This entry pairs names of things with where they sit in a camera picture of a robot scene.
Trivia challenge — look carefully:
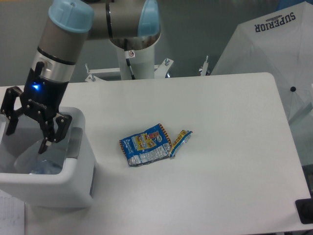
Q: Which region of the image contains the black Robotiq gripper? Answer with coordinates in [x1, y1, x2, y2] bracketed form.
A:
[0, 69, 72, 154]

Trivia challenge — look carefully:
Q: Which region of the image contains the clear crushed plastic bottle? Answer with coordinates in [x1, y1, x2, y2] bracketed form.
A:
[29, 160, 64, 175]

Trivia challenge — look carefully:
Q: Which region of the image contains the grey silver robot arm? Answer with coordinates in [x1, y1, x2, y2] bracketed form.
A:
[0, 0, 160, 154]

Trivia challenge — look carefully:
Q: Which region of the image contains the white trash can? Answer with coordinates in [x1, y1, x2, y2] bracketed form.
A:
[0, 107, 97, 208]

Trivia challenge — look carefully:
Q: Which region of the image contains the printed paper sheet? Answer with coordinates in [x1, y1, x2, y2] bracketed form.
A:
[0, 190, 25, 235]

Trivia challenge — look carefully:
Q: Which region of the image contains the blue snack wrapper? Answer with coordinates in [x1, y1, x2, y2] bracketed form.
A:
[119, 123, 193, 167]

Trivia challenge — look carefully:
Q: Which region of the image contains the white Superior umbrella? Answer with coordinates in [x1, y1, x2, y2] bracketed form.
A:
[212, 1, 313, 122]

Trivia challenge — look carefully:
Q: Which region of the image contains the black device at edge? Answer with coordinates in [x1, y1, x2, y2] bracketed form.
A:
[295, 198, 313, 224]

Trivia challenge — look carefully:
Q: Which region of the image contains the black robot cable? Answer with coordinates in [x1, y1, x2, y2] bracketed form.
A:
[123, 38, 136, 80]

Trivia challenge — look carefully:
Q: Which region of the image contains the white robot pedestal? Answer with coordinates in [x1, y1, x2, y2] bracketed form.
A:
[116, 39, 155, 80]

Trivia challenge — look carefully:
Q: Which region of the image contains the white mounting bracket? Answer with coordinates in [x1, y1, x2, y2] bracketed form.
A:
[85, 55, 211, 82]

